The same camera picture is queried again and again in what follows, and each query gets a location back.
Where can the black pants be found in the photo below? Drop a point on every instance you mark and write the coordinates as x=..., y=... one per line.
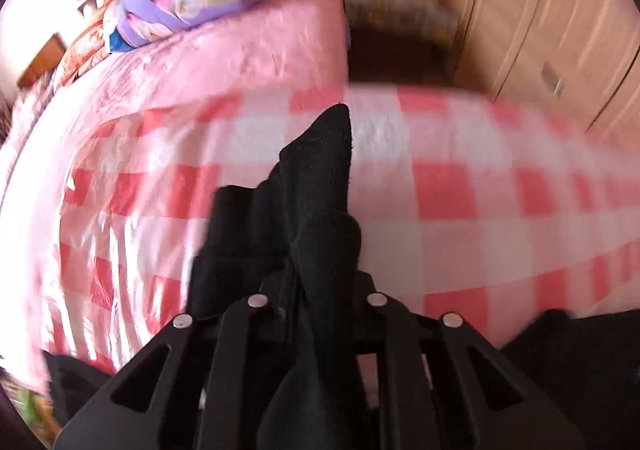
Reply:
x=296, y=223

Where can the beige wooden wardrobe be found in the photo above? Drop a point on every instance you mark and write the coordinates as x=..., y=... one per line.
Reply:
x=567, y=56

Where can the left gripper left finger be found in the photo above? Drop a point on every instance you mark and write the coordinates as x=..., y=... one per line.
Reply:
x=199, y=384

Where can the pink floral quilt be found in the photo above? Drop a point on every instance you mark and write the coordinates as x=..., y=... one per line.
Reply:
x=210, y=50

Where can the red white checkered sheet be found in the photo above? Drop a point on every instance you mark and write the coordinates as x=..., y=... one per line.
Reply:
x=494, y=212

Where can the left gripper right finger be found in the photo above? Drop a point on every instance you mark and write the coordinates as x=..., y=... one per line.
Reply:
x=438, y=384

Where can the cluttered bedside table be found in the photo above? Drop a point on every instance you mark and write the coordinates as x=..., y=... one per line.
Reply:
x=424, y=19

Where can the orange patterned pillow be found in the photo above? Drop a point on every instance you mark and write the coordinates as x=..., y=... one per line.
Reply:
x=86, y=52

